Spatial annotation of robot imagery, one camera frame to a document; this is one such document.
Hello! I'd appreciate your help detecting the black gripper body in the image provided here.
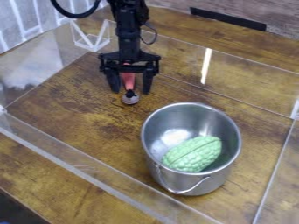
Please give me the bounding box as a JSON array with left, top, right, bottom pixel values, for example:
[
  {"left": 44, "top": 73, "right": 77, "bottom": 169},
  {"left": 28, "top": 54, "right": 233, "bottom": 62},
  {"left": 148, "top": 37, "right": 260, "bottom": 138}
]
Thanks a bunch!
[{"left": 97, "top": 31, "right": 161, "bottom": 75}]

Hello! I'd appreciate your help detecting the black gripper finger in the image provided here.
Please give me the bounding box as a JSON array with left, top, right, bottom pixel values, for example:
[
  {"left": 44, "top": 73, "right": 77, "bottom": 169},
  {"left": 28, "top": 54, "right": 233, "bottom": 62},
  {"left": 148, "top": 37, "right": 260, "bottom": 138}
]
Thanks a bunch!
[
  {"left": 143, "top": 73, "right": 153, "bottom": 95},
  {"left": 104, "top": 70, "right": 120, "bottom": 93}
]

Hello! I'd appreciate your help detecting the orange handled metal spoon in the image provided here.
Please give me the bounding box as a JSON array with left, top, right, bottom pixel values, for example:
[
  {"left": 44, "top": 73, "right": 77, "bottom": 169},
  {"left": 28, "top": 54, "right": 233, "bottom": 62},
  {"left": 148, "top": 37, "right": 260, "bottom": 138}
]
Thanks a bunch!
[{"left": 120, "top": 73, "right": 139, "bottom": 105}]

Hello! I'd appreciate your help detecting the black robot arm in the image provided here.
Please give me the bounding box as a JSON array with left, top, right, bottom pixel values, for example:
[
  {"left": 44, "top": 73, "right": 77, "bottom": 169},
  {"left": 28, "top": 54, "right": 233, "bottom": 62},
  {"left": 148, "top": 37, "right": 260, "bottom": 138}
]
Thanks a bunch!
[{"left": 97, "top": 0, "right": 161, "bottom": 94}]

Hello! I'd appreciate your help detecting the stainless steel pot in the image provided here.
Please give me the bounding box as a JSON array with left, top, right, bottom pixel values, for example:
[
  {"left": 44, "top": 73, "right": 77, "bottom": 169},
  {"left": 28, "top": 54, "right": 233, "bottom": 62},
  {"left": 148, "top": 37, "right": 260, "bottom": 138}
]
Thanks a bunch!
[{"left": 141, "top": 102, "right": 241, "bottom": 196}]

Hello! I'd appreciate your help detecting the green bitter gourd toy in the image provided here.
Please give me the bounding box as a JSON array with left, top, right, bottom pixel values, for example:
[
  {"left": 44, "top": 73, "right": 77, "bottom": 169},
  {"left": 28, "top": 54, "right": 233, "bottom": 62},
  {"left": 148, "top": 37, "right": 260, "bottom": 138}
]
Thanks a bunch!
[{"left": 161, "top": 136, "right": 221, "bottom": 172}]

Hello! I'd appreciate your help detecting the clear acrylic corner bracket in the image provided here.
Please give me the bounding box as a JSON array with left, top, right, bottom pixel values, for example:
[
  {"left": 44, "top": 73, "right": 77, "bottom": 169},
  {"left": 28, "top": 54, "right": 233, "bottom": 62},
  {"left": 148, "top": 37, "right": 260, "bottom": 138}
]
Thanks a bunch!
[{"left": 69, "top": 20, "right": 109, "bottom": 53}]

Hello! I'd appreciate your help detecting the black wall strip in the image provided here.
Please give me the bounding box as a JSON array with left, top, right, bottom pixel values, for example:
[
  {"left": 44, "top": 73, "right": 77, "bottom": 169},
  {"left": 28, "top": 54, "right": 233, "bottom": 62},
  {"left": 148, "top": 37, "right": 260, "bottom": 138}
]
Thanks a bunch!
[{"left": 189, "top": 7, "right": 267, "bottom": 32}]

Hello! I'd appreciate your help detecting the black cable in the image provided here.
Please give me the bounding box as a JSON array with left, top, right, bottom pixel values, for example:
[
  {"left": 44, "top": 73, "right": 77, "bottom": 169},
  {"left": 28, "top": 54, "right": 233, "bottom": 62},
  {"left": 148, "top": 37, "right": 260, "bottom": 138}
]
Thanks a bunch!
[{"left": 49, "top": 0, "right": 159, "bottom": 46}]

